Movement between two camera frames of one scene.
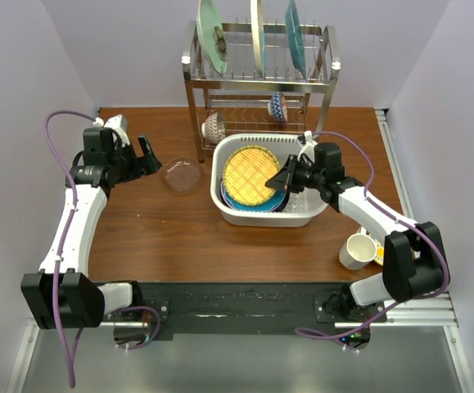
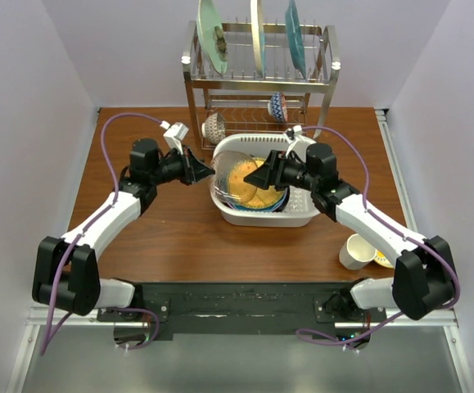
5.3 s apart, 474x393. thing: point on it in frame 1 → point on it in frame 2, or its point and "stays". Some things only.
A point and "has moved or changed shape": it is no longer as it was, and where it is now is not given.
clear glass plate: (182, 174) has moved or changed shape
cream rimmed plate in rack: (259, 37) stays
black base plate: (255, 309) stays
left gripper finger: (146, 147) → (199, 170)
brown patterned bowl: (214, 128) stays
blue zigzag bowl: (277, 107) stays
